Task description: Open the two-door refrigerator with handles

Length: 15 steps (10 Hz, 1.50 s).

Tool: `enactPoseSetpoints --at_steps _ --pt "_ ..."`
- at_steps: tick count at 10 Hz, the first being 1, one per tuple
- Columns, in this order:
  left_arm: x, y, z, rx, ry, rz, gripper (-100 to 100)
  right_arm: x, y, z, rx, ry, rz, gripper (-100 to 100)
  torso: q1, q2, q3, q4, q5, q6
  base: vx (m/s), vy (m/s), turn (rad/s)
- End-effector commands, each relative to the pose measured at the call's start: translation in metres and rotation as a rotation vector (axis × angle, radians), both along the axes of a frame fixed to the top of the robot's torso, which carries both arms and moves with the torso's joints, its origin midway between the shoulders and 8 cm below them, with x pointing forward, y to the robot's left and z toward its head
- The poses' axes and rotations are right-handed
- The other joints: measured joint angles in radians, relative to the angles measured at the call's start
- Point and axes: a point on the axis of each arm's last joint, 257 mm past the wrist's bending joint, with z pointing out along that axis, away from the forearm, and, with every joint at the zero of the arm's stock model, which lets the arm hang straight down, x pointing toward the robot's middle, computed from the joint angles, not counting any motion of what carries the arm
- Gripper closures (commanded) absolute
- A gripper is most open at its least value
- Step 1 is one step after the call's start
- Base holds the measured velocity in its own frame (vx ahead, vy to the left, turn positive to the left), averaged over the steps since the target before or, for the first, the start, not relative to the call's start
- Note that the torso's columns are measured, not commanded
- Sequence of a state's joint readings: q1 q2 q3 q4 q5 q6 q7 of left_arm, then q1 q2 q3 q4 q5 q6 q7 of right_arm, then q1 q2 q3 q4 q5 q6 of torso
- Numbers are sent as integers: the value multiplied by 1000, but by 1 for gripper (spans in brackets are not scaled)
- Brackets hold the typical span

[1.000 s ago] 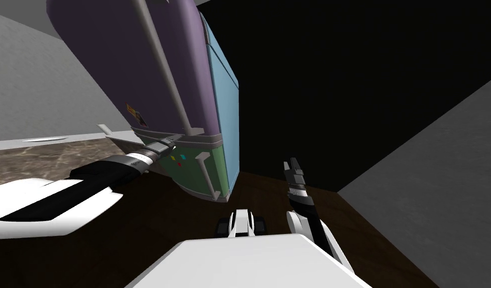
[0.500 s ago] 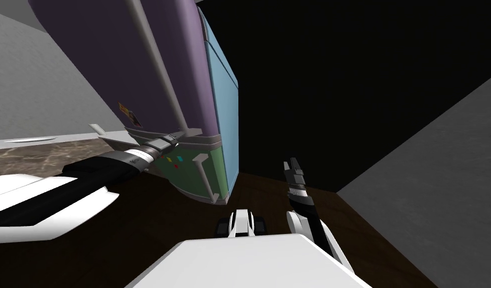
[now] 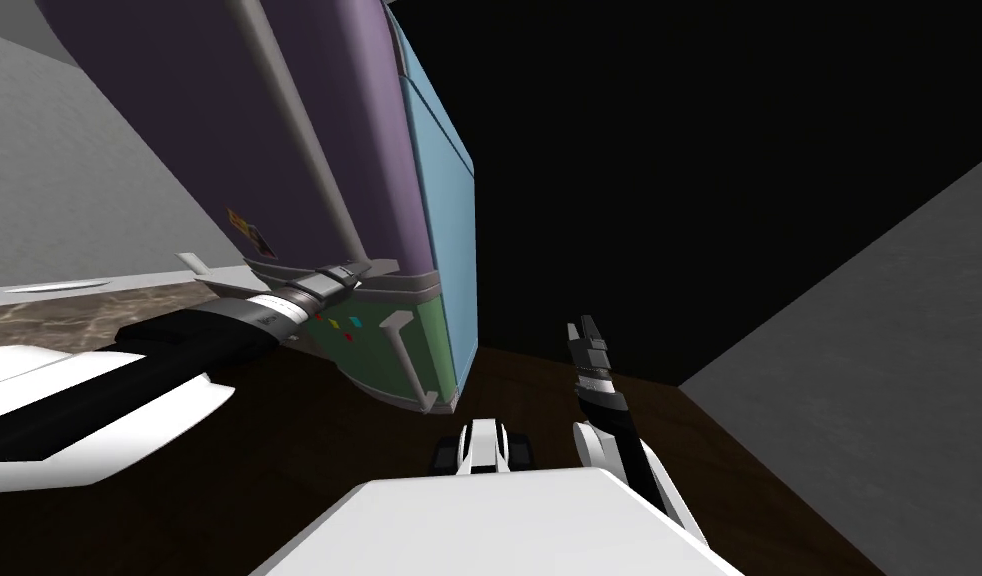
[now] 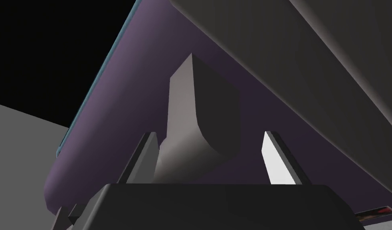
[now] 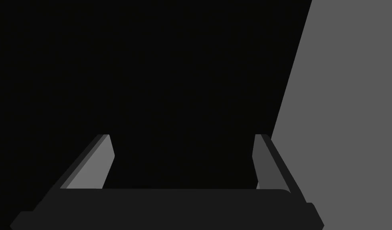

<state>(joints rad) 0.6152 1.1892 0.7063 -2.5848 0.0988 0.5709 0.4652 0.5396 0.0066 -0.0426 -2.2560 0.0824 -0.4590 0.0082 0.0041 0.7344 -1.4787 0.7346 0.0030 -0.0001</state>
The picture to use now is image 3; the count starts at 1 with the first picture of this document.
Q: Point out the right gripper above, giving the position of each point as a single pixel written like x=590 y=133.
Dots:
x=592 y=360

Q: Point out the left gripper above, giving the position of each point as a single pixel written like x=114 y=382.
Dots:
x=324 y=284

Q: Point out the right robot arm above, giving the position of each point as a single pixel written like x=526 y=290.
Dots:
x=619 y=432

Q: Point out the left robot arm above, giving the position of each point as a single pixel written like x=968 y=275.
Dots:
x=99 y=400

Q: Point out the blue fridge cabinet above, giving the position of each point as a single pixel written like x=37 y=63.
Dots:
x=447 y=240

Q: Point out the green fridge door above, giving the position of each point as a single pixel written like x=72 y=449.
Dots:
x=379 y=352

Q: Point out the purple fridge door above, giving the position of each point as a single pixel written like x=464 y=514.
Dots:
x=219 y=136

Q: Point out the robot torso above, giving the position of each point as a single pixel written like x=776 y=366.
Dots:
x=499 y=528

